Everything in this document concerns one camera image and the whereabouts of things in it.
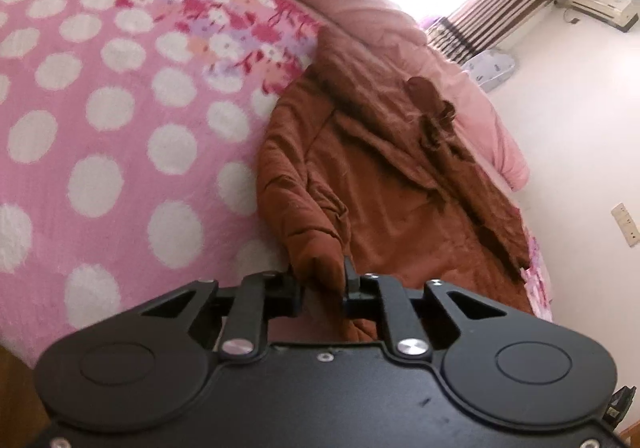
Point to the pink floral polka-dot blanket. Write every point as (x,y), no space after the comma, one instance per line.
(100,128)

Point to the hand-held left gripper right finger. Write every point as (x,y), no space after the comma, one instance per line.
(351,278)

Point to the white air conditioner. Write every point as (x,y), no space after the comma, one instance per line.
(597,5)

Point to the brown coat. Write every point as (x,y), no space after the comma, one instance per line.
(380,188)

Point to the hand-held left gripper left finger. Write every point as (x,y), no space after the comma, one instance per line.
(282,295)

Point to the fan with patterned cover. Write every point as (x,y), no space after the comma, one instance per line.
(492,70)

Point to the white wall socket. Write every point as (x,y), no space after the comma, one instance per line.
(627,224)

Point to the pink quilt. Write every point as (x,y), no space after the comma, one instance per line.
(360,3)

